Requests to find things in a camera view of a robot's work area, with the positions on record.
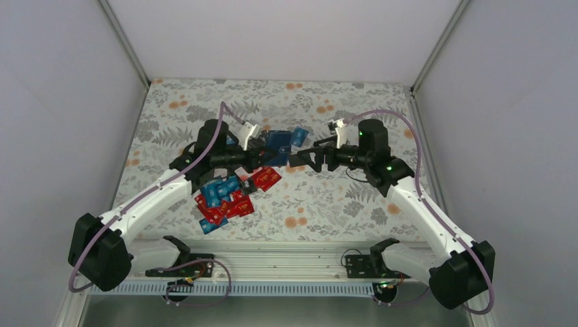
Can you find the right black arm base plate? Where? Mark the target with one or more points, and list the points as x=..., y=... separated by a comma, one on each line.
x=360, y=267

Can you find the light blue card far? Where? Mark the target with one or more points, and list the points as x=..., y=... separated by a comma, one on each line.
x=299, y=136

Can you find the blue card front bottom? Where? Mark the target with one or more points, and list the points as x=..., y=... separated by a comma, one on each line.
x=208, y=227

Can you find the red vip card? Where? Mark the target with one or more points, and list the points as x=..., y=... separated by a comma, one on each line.
x=265, y=178
x=240, y=207

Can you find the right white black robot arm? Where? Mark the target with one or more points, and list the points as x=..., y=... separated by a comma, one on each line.
x=459, y=268

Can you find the floral patterned table mat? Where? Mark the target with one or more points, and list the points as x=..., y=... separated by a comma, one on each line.
x=305, y=205

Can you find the dark blue card holder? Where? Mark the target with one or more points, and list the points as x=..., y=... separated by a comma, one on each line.
x=279, y=142

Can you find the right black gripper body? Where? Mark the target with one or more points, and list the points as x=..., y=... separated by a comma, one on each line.
x=334, y=163

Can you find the red card left pile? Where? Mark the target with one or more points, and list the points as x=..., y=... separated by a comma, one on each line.
x=214, y=210

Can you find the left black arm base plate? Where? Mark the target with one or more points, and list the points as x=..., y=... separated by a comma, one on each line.
x=201, y=269

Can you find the aluminium mounting rail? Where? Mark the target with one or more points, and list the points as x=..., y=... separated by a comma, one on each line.
x=276, y=260

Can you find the red VIP card front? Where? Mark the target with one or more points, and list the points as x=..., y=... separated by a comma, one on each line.
x=240, y=207

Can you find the perforated grey cable duct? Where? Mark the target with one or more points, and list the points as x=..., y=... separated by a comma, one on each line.
x=242, y=288

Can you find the right aluminium frame post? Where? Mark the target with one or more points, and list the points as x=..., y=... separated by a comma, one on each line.
x=439, y=45

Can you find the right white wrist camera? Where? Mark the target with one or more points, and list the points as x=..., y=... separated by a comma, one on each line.
x=337, y=129

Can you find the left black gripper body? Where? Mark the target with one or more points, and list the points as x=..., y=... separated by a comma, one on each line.
x=220, y=159

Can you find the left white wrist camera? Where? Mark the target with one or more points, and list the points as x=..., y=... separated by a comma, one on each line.
x=247, y=131

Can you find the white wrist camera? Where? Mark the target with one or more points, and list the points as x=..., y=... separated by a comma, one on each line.
x=247, y=131
x=337, y=129

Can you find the aluminium corner frame post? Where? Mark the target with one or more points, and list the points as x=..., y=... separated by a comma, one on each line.
x=124, y=41

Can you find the blue card left pile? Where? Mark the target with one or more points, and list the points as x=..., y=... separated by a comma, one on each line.
x=218, y=191

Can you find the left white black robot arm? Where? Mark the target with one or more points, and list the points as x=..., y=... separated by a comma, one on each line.
x=105, y=249

